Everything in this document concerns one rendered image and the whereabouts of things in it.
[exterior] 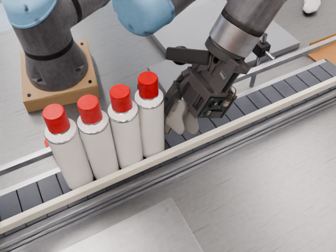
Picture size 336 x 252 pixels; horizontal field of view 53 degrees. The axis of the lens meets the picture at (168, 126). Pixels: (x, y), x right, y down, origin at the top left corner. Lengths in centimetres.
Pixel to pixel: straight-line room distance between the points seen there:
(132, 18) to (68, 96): 44
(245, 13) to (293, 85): 39
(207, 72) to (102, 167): 25
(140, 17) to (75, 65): 44
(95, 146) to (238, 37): 29
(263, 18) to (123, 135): 29
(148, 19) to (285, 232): 47
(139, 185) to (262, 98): 36
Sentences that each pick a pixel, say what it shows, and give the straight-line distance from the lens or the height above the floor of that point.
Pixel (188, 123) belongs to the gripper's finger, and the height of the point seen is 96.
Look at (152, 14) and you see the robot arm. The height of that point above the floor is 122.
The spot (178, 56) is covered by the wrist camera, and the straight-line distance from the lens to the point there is 63.
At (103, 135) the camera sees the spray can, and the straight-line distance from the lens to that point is 56.
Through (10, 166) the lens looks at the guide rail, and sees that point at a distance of 65.
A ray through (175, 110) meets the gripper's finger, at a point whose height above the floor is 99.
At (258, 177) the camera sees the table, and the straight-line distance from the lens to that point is 76.
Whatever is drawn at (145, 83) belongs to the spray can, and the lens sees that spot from 54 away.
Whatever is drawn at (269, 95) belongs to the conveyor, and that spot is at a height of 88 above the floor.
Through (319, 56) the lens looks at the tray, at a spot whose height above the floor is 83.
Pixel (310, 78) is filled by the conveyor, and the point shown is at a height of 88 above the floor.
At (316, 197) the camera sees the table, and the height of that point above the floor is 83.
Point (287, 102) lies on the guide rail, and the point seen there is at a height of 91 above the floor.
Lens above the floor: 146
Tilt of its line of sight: 51 degrees down
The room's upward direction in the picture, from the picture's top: straight up
